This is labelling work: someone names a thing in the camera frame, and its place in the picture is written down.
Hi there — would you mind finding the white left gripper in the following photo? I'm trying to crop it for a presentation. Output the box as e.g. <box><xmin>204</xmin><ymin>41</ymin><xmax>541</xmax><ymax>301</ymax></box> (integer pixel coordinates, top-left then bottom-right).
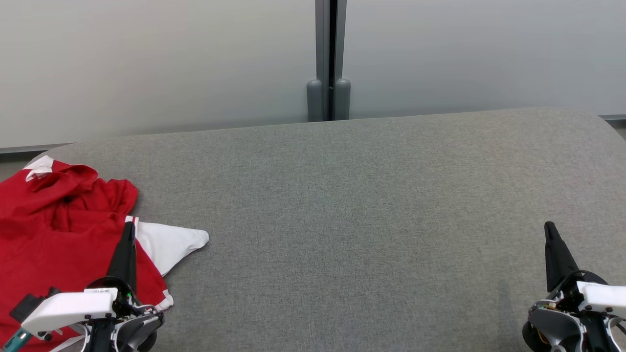
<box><xmin>22</xmin><ymin>221</ymin><xmax>137</xmax><ymax>335</ymax></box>

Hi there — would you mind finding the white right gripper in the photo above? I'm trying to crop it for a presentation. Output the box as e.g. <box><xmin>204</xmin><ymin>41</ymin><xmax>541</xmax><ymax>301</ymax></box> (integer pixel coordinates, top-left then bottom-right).
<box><xmin>544</xmin><ymin>221</ymin><xmax>626</xmax><ymax>313</ymax></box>

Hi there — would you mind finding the red and white basketball jersey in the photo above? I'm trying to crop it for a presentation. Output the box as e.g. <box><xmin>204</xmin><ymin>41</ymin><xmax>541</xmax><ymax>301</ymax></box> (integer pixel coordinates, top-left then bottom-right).
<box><xmin>0</xmin><ymin>178</ymin><xmax>210</xmax><ymax>352</ymax></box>

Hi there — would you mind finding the grey fabric sofa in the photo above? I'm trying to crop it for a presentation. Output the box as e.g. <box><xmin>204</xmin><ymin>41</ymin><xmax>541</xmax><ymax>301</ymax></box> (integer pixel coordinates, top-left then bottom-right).
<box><xmin>0</xmin><ymin>108</ymin><xmax>626</xmax><ymax>352</ymax></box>

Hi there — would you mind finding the teal left camera connector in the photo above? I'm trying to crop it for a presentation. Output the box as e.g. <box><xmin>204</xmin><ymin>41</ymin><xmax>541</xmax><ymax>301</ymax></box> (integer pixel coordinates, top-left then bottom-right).
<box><xmin>0</xmin><ymin>327</ymin><xmax>31</xmax><ymax>352</ymax></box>

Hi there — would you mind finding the grey partition post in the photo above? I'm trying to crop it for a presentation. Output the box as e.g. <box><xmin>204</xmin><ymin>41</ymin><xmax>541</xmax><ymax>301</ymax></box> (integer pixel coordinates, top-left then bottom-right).
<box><xmin>307</xmin><ymin>0</ymin><xmax>351</xmax><ymax>122</ymax></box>

